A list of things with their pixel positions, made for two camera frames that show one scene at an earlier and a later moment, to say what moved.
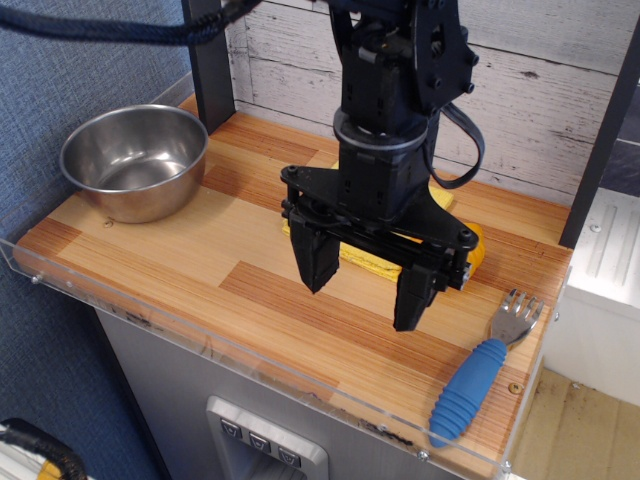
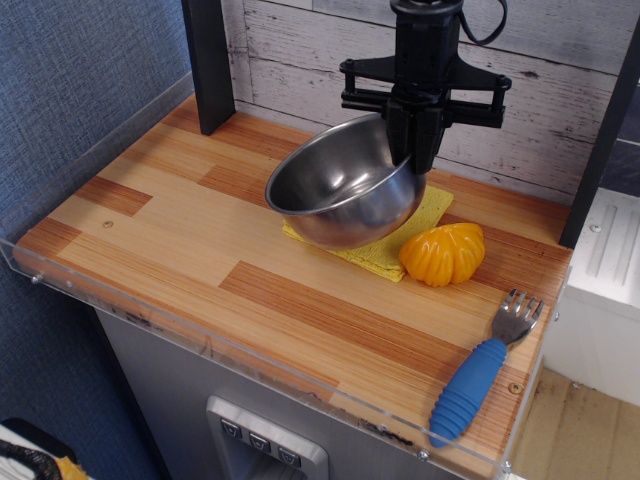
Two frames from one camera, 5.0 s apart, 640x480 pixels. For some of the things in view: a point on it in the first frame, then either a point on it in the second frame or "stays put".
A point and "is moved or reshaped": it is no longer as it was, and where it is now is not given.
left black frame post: (211, 67) stays put
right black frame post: (616, 113) stays put
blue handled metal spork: (469, 387) stays put
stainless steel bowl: (141, 163) is moved or reshaped
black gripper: (377, 201) → (426, 66)
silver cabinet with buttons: (208, 421) stays put
